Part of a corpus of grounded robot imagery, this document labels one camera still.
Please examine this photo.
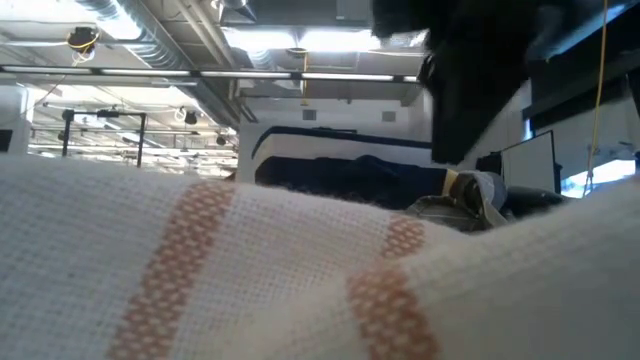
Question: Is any white red-striped towel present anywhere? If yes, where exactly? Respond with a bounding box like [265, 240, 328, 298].
[0, 154, 640, 360]

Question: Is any black background rig frame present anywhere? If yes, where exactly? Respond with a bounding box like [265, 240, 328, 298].
[59, 108, 147, 169]

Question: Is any grey checked towel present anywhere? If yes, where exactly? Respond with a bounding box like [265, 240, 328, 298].
[404, 169, 566, 234]

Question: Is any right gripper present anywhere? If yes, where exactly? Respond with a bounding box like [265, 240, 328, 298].
[372, 0, 551, 166]

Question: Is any navy white striped fabric basket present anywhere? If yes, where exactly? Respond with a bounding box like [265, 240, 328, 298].
[249, 125, 451, 211]

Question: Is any black background equipment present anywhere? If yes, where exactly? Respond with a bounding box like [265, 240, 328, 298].
[474, 152, 503, 174]

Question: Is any ceiling reel with yellow cord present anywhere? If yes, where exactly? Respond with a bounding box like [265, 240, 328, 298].
[66, 26, 101, 67]

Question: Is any black beam with light strips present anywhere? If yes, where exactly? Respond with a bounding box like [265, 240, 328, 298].
[0, 64, 422, 84]

